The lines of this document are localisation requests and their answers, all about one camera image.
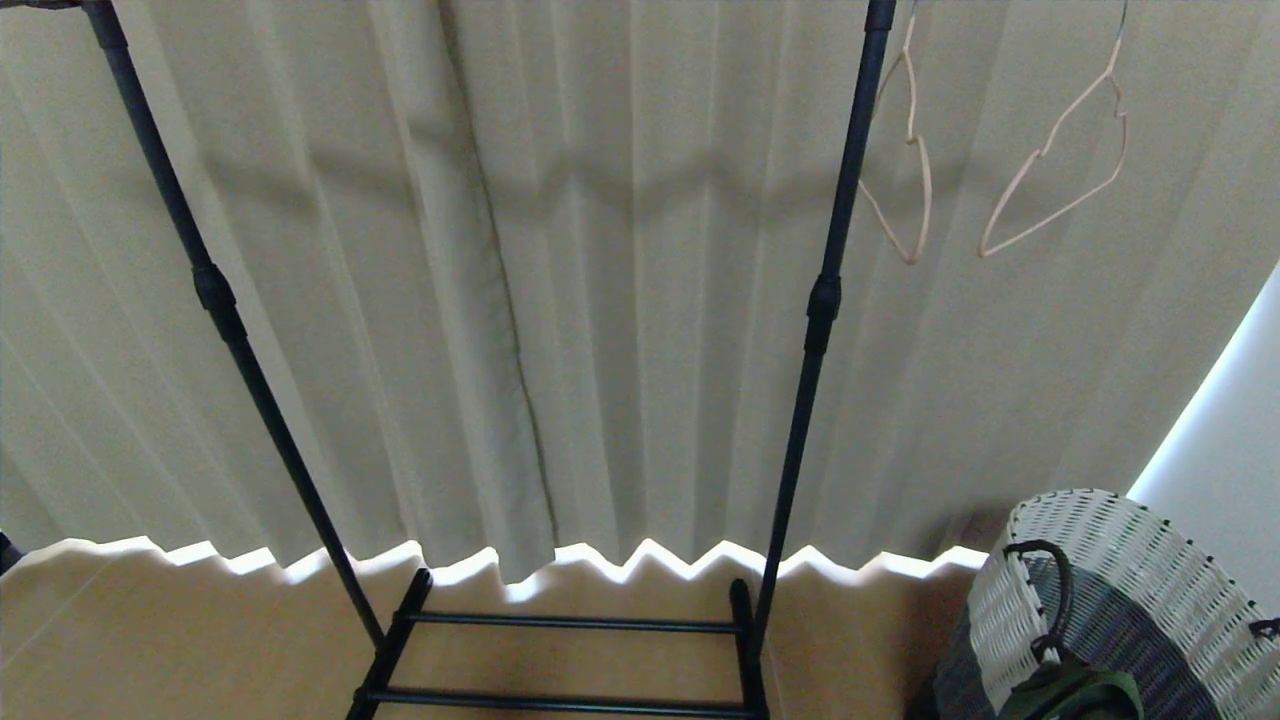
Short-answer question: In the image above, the pink clothes hanger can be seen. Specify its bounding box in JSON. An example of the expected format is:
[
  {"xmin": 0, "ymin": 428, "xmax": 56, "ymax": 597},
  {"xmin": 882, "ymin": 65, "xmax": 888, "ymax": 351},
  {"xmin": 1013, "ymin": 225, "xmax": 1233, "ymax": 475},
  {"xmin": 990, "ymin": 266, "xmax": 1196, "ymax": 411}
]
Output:
[
  {"xmin": 858, "ymin": 0, "xmax": 933, "ymax": 266},
  {"xmin": 978, "ymin": 0, "xmax": 1131, "ymax": 259}
]

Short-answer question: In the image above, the green garment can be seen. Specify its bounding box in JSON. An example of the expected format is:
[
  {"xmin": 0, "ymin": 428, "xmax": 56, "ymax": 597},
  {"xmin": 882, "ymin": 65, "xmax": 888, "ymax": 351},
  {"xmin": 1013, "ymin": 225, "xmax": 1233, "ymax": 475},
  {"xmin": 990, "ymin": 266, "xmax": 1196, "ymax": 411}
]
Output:
[{"xmin": 1000, "ymin": 660, "xmax": 1146, "ymax": 720}]

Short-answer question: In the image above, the white laundry basket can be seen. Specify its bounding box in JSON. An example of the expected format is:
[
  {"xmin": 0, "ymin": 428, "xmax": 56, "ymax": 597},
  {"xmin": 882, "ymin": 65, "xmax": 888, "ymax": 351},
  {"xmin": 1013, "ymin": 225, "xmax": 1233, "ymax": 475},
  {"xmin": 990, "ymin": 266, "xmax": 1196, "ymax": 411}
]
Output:
[{"xmin": 930, "ymin": 488, "xmax": 1280, "ymax": 720}]

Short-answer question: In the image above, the beige curtain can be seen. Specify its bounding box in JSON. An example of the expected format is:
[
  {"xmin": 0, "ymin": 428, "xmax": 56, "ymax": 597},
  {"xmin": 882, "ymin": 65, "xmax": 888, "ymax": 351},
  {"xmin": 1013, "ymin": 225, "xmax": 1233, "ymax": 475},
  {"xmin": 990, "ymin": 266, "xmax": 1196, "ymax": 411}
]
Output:
[{"xmin": 0, "ymin": 0, "xmax": 1280, "ymax": 586}]

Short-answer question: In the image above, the black clothes rack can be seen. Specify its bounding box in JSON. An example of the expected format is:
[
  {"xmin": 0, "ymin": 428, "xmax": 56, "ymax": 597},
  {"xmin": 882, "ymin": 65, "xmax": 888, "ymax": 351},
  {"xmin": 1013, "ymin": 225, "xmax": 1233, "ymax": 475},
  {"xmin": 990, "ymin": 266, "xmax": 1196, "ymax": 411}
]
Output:
[{"xmin": 0, "ymin": 0, "xmax": 898, "ymax": 720}]

